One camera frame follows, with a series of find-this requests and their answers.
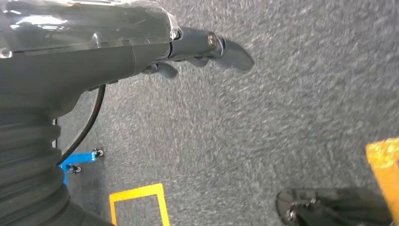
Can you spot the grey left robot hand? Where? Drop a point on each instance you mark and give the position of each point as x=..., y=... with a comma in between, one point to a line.
x=78, y=53

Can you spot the blue metal shelf rack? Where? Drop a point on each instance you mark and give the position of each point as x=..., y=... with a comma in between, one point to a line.
x=78, y=158

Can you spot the black robot foot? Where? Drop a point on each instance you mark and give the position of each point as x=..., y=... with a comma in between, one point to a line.
x=336, y=209

